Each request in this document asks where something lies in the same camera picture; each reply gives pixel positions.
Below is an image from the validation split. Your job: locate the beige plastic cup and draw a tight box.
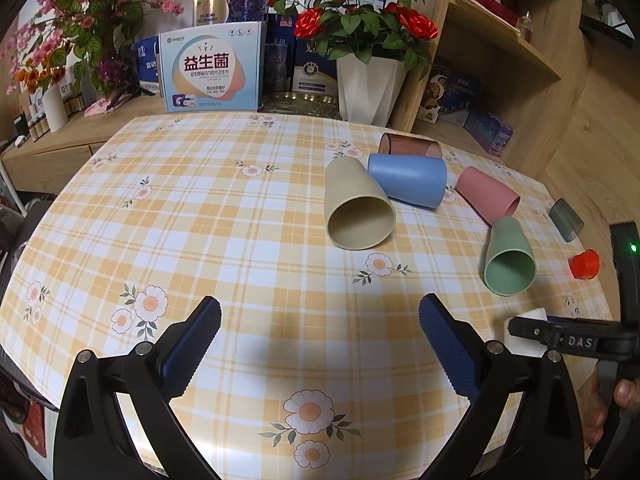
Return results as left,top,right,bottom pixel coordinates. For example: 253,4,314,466
324,156,396,250

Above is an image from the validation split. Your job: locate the red plastic cup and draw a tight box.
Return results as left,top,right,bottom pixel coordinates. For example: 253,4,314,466
570,249,600,280

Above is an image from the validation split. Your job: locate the green plastic cup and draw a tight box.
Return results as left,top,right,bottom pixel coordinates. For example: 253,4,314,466
483,216,536,297

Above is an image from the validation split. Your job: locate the translucent grey cup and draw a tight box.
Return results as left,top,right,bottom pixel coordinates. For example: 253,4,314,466
549,198,584,243

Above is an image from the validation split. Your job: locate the pink plastic cup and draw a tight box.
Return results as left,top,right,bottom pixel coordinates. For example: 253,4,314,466
454,167,521,226

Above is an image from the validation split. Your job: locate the blue plastic cup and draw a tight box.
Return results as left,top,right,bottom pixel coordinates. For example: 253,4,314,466
367,154,447,209

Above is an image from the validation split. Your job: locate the translucent brown cup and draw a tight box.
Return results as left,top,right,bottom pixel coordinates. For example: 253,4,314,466
378,132,442,158

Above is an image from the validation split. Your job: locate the person's right hand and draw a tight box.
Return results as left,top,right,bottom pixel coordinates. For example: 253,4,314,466
580,372,640,448

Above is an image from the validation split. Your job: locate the yellow plaid floral tablecloth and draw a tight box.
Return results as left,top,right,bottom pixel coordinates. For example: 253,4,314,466
1,113,610,479

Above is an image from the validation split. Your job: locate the wooden shelf unit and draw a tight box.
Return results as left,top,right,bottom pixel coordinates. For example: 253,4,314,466
416,0,639,178

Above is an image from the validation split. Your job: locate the purple small box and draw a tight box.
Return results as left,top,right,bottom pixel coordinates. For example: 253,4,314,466
464,110,513,157

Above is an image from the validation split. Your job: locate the dark cookie snack box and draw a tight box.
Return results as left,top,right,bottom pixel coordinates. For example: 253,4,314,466
416,58,480,127

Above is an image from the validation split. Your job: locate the white cylinder container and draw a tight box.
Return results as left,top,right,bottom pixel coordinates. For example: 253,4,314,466
42,84,68,132

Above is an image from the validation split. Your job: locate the white faceted flower vase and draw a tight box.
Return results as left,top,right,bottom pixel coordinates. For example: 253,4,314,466
336,54,407,127

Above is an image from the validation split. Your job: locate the light blue probiotic box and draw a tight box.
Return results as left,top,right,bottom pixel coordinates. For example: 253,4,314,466
158,21,265,113

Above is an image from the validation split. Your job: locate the dark blue gift box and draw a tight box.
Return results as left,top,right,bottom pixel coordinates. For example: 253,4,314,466
292,39,338,96

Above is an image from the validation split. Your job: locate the pink artificial flower plant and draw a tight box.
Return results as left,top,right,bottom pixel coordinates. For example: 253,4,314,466
1,0,184,96

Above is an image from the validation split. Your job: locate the red rose bouquet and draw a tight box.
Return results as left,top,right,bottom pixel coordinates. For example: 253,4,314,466
266,0,439,70

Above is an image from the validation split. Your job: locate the gold white product box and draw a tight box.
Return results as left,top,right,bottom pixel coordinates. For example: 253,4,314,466
192,0,229,26

